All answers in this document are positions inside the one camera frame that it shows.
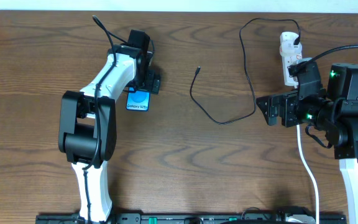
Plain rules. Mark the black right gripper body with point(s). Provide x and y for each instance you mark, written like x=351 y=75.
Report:
x=290 y=103

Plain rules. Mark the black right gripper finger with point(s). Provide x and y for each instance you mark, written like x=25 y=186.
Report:
x=271 y=115
x=266 y=102

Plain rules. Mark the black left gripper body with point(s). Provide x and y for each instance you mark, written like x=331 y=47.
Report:
x=149 y=84

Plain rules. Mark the blue screen Galaxy smartphone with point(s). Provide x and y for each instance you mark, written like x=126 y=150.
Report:
x=137 y=100

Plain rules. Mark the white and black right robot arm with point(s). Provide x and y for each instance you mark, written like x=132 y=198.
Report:
x=333 y=110

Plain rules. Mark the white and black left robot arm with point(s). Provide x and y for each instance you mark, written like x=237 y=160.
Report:
x=87 y=133

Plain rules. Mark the white USB charger plug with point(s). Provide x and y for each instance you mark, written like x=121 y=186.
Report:
x=290 y=44

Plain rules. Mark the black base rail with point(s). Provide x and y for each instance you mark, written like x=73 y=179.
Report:
x=252 y=217

